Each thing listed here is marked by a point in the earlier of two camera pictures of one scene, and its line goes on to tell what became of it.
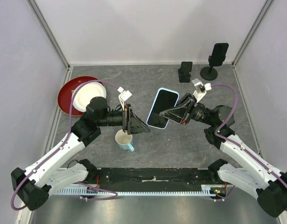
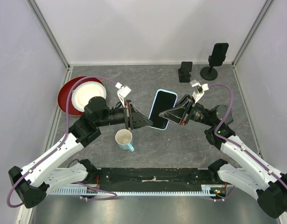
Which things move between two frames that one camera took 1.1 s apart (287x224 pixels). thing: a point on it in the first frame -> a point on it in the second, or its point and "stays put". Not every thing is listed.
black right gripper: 176,114 stays put
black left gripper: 131,122 -> 133,118
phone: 164,99 stays put
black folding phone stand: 184,72 stays put
